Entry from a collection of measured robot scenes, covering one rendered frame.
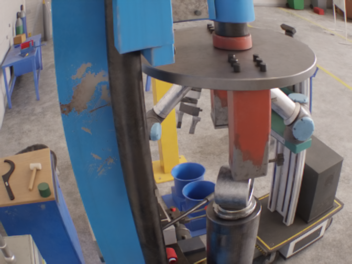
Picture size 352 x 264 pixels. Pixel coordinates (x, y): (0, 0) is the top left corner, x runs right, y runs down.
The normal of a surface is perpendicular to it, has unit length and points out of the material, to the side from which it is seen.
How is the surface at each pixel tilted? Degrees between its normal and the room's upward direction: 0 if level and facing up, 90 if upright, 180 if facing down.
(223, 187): 59
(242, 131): 90
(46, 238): 90
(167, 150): 90
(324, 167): 0
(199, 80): 90
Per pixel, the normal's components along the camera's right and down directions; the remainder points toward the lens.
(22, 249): -0.07, -0.89
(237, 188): -0.31, -0.07
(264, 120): 0.07, 0.45
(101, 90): 0.30, 0.42
